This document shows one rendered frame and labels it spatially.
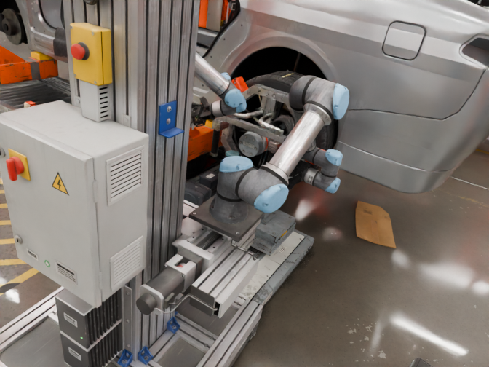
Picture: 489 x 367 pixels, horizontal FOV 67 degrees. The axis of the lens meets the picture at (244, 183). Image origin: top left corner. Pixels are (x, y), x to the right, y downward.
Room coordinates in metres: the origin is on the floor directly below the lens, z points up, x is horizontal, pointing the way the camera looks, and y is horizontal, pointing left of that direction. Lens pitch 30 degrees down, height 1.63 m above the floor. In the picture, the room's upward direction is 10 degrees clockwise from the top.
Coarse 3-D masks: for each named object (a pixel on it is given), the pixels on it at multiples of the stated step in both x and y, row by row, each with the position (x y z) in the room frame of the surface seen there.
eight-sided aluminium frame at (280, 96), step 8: (256, 88) 1.95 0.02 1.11; (264, 88) 1.94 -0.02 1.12; (272, 88) 1.97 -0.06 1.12; (248, 96) 1.97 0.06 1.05; (272, 96) 1.91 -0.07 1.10; (280, 96) 1.89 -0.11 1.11; (288, 96) 1.87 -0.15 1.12; (288, 104) 1.86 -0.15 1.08; (232, 128) 2.06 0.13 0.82; (224, 136) 2.02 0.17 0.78; (224, 144) 2.02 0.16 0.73; (232, 144) 2.05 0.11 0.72
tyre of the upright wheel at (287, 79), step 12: (276, 72) 2.17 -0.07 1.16; (288, 72) 2.16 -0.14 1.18; (252, 84) 2.06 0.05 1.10; (264, 84) 2.03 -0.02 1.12; (276, 84) 1.99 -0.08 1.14; (288, 84) 1.96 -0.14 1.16; (336, 120) 2.03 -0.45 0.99; (324, 132) 1.87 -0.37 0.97; (336, 132) 2.02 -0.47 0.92; (324, 144) 1.85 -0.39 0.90; (288, 180) 1.90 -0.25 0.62; (300, 180) 1.87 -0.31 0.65
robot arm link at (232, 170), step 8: (224, 160) 1.18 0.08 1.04; (232, 160) 1.18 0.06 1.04; (240, 160) 1.19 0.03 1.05; (248, 160) 1.20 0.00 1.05; (224, 168) 1.14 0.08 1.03; (232, 168) 1.13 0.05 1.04; (240, 168) 1.13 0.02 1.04; (248, 168) 1.15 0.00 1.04; (224, 176) 1.14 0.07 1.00; (232, 176) 1.13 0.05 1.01; (240, 176) 1.12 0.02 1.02; (224, 184) 1.14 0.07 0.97; (232, 184) 1.12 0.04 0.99; (224, 192) 1.14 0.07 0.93; (232, 192) 1.13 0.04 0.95
